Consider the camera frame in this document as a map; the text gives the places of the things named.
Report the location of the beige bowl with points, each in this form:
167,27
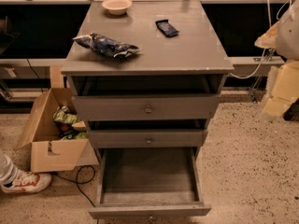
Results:
117,7

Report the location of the grey drawer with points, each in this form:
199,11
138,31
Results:
147,138
100,108
149,182

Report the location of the grey bottom drawer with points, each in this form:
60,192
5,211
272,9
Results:
149,182

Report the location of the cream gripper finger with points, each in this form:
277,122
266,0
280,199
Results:
268,39
282,90

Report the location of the blue chip bag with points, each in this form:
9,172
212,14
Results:
106,46

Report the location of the grey middle drawer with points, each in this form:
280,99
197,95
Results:
147,138

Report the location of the grey top drawer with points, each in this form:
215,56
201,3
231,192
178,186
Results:
100,108

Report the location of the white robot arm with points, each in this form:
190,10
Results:
288,34

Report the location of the white red sneaker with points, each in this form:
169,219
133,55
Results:
26,182

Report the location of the grey trouser leg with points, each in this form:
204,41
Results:
8,170

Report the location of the green snack bag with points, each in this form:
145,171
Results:
64,116

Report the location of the grey drawer cabinet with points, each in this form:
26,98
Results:
190,63

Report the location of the green packet in box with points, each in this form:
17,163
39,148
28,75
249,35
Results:
75,135

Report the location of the cardboard box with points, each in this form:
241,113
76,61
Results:
49,152

